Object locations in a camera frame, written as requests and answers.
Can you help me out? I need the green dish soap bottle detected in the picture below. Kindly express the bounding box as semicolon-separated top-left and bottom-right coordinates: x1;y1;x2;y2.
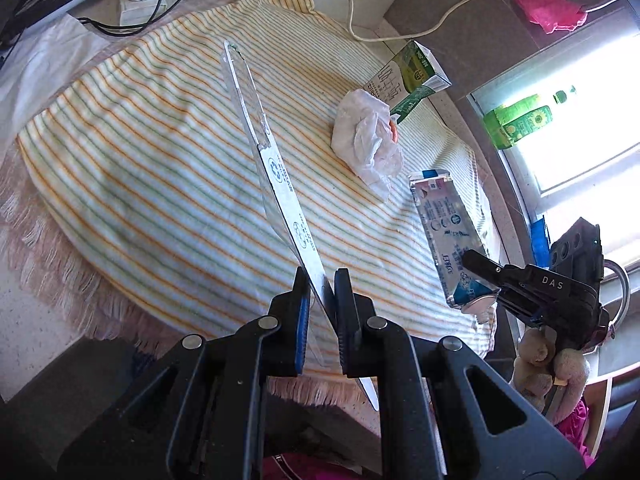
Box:
483;86;577;150

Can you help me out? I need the white tissue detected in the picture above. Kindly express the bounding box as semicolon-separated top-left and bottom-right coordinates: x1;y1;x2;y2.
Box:
331;89;404;202

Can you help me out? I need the striped yellow green cloth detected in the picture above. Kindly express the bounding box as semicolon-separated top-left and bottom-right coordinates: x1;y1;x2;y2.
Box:
17;0;496;354

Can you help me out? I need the white blue toothpaste tube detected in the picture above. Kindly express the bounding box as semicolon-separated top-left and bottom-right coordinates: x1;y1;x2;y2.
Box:
409;169;497;324

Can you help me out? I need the pink rag on wall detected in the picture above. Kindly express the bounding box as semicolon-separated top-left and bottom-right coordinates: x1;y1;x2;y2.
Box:
513;0;588;35

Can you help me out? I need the gloved right hand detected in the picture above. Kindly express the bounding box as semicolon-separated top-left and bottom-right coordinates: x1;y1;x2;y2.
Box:
510;328;590;425

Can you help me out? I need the blue sponge cloth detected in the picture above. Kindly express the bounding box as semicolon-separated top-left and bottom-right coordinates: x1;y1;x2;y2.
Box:
529;216;550;268

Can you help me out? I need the green white milk carton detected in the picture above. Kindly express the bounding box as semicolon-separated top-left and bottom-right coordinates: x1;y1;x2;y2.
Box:
363;40;451;124

